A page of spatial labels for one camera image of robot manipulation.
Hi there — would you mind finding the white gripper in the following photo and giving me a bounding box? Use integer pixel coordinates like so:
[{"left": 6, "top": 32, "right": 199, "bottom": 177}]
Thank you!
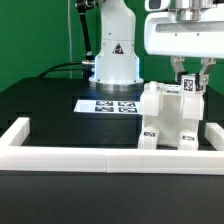
[{"left": 144, "top": 8, "right": 224, "bottom": 91}]

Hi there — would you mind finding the white chair seat part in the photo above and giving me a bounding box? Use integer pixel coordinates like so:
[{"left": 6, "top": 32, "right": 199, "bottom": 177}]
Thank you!
[{"left": 141, "top": 81, "right": 201, "bottom": 148}]

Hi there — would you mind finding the white chair back part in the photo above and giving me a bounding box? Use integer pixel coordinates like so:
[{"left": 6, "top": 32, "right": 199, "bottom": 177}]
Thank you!
[{"left": 139, "top": 81, "right": 204, "bottom": 120}]

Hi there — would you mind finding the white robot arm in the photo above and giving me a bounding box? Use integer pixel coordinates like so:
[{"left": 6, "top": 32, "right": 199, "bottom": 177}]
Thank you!
[{"left": 90, "top": 0, "right": 224, "bottom": 87}]

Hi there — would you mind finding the black pole with clamp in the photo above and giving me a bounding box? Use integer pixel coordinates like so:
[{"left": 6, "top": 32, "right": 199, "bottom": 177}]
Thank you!
[{"left": 74, "top": 0, "right": 98, "bottom": 68}]

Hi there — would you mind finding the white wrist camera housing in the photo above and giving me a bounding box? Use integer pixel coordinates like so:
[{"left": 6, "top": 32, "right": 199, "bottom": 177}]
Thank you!
[{"left": 145, "top": 0, "right": 171, "bottom": 12}]

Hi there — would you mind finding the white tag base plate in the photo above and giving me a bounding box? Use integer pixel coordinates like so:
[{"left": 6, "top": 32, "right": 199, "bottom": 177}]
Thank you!
[{"left": 74, "top": 100, "right": 140, "bottom": 114}]

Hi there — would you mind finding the black cable bundle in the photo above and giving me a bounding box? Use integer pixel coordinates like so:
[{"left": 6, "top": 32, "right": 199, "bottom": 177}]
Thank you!
[{"left": 37, "top": 61, "right": 91, "bottom": 79}]

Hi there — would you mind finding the white U-shaped frame fence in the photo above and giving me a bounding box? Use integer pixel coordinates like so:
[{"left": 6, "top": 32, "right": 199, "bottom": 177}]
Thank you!
[{"left": 0, "top": 117, "right": 224, "bottom": 175}]

